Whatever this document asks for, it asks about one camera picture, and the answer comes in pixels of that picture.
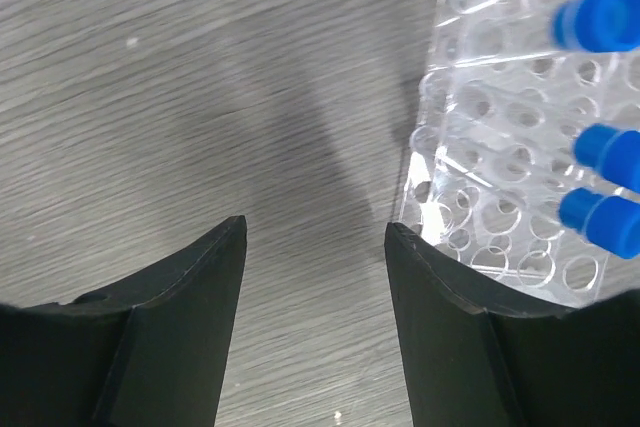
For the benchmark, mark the blue-capped test tube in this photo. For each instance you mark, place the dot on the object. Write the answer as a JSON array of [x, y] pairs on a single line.
[[610, 152], [596, 26], [609, 222]]

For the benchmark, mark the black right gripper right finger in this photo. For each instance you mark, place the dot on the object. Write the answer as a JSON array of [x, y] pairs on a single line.
[[478, 353]]

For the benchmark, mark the clear acrylic test tube rack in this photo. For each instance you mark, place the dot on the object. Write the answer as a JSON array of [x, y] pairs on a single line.
[[491, 159]]

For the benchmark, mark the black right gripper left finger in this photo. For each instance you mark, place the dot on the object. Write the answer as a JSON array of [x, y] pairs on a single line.
[[148, 350]]

